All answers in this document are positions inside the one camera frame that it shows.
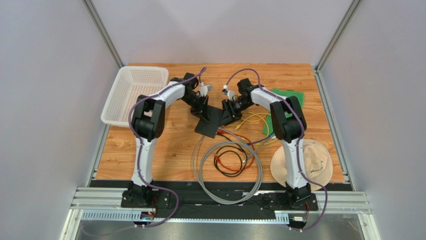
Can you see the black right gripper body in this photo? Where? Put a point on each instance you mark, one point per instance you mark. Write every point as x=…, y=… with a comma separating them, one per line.
x=230, y=111

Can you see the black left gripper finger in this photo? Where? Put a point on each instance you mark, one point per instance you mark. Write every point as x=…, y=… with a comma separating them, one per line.
x=201, y=115
x=205, y=110

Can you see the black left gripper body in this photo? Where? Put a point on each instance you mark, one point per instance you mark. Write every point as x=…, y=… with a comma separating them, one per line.
x=199, y=105

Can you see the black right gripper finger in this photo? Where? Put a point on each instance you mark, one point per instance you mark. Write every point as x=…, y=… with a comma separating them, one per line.
x=234, y=118
x=226, y=114

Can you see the yellow ethernet cable port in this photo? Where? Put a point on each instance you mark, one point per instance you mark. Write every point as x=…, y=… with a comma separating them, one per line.
x=260, y=116
x=241, y=123

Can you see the black network switch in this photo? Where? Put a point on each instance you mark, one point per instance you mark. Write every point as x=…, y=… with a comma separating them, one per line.
x=209, y=129

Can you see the yellow ethernet cable short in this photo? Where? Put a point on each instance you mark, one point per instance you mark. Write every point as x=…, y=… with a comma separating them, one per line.
x=267, y=142

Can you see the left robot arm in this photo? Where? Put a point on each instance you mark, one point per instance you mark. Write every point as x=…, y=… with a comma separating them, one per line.
x=146, y=120

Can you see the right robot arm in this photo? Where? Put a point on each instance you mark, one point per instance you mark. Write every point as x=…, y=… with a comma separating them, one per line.
x=289, y=125

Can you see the white plastic basket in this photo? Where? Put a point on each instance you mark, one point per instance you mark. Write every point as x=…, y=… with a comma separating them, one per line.
x=131, y=82

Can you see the beige bucket hat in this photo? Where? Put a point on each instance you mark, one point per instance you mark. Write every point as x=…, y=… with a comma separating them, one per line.
x=315, y=162

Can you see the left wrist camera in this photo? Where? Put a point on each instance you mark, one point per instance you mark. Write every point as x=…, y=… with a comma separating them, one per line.
x=204, y=89

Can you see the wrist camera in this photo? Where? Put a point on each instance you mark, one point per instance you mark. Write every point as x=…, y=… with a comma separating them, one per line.
x=204, y=89
x=229, y=93

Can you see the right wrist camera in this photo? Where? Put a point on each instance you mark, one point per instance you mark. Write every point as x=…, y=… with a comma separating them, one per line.
x=229, y=93

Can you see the aluminium frame rail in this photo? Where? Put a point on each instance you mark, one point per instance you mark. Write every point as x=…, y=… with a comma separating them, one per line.
x=223, y=204

